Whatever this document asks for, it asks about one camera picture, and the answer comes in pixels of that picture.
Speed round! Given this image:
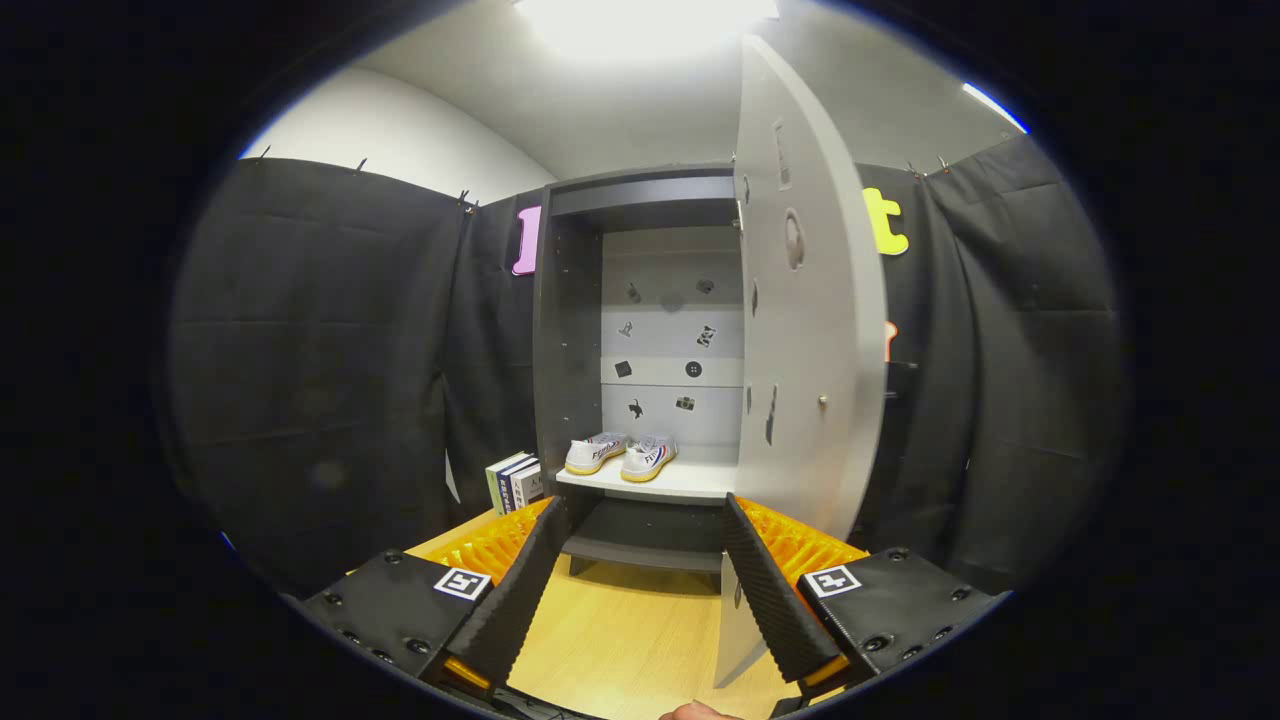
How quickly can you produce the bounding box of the green and white book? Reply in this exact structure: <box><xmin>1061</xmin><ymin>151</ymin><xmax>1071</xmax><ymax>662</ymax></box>
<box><xmin>485</xmin><ymin>452</ymin><xmax>531</xmax><ymax>515</ymax></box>

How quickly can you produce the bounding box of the grey shoe cabinet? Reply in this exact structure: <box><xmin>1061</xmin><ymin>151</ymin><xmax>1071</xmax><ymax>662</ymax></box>
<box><xmin>533</xmin><ymin>165</ymin><xmax>746</xmax><ymax>591</ymax></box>

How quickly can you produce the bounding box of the blue book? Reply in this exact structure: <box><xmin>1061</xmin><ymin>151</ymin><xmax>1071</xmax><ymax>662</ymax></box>
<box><xmin>497</xmin><ymin>457</ymin><xmax>541</xmax><ymax>514</ymax></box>

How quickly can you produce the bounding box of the light grey shoe cabinet door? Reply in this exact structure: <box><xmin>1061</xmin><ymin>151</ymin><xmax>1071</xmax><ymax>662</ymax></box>
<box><xmin>712</xmin><ymin>35</ymin><xmax>891</xmax><ymax>691</ymax></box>

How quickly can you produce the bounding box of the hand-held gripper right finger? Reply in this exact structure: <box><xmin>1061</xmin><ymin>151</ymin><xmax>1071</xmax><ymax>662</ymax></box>
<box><xmin>722</xmin><ymin>493</ymin><xmax>1006</xmax><ymax>701</ymax></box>

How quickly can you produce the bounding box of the small ceiling light panel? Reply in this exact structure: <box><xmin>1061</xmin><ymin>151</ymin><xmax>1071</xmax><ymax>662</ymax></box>
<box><xmin>962</xmin><ymin>82</ymin><xmax>1029</xmax><ymax>134</ymax></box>

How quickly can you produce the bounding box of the large ceiling light panel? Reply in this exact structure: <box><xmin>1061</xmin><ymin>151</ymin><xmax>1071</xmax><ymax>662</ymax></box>
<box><xmin>512</xmin><ymin>0</ymin><xmax>781</xmax><ymax>56</ymax></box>

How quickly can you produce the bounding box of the black backdrop cloth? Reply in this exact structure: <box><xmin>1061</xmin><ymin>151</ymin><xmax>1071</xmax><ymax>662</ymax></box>
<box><xmin>165</xmin><ymin>135</ymin><xmax>1126</xmax><ymax>601</ymax></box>

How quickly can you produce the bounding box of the white canvas shoe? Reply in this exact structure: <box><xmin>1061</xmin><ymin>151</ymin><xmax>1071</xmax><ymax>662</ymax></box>
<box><xmin>620</xmin><ymin>433</ymin><xmax>679</xmax><ymax>484</ymax></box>
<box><xmin>564</xmin><ymin>431</ymin><xmax>631</xmax><ymax>476</ymax></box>

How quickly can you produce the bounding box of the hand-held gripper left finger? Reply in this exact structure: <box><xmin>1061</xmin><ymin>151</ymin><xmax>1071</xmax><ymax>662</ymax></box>
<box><xmin>300</xmin><ymin>495</ymin><xmax>571</xmax><ymax>696</ymax></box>

